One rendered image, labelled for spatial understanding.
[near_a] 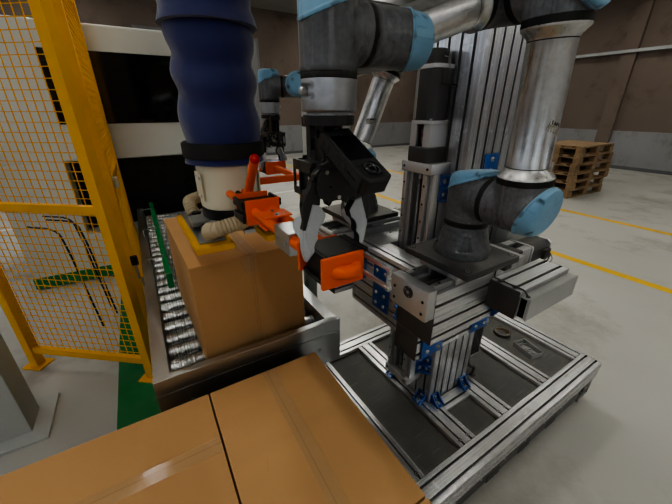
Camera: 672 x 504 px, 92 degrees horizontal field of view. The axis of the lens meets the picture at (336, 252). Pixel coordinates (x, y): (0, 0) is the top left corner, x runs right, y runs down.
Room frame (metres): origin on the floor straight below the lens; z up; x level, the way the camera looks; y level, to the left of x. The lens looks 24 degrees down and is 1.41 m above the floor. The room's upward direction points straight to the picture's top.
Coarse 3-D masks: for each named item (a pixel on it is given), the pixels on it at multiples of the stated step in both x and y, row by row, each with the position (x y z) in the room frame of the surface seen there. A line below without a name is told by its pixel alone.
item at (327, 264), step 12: (324, 240) 0.49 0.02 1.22; (336, 240) 0.49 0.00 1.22; (300, 252) 0.48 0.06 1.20; (324, 252) 0.44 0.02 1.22; (336, 252) 0.44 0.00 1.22; (348, 252) 0.44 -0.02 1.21; (360, 252) 0.44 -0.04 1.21; (300, 264) 0.47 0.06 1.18; (312, 264) 0.46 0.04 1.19; (324, 264) 0.41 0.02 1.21; (336, 264) 0.42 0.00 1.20; (348, 264) 0.43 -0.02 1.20; (312, 276) 0.45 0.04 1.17; (324, 276) 0.41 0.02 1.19; (360, 276) 0.45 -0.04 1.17; (324, 288) 0.41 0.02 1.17
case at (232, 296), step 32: (192, 256) 1.00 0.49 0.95; (224, 256) 1.00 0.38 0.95; (256, 256) 1.03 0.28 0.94; (288, 256) 1.09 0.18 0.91; (192, 288) 0.91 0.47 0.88; (224, 288) 0.96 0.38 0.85; (256, 288) 1.02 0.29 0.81; (288, 288) 1.09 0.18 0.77; (192, 320) 1.12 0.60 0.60; (224, 320) 0.95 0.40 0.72; (256, 320) 1.01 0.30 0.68; (288, 320) 1.08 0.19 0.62; (224, 352) 0.94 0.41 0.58
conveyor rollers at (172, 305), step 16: (160, 224) 2.50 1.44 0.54; (160, 272) 1.69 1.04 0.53; (160, 288) 1.47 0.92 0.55; (176, 288) 1.49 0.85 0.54; (176, 304) 1.33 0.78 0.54; (176, 320) 1.19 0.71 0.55; (176, 336) 1.08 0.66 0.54; (192, 336) 1.10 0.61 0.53; (176, 352) 0.99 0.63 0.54; (192, 352) 1.02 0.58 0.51; (176, 368) 0.91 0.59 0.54
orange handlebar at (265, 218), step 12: (276, 168) 1.30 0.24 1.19; (264, 180) 1.07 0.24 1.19; (276, 180) 1.09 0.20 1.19; (288, 180) 1.11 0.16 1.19; (228, 192) 0.88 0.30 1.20; (264, 216) 0.64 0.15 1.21; (276, 216) 0.65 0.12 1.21; (288, 216) 0.66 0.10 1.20; (264, 228) 0.64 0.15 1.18; (360, 264) 0.43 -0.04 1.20; (336, 276) 0.41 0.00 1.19; (348, 276) 0.41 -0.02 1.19
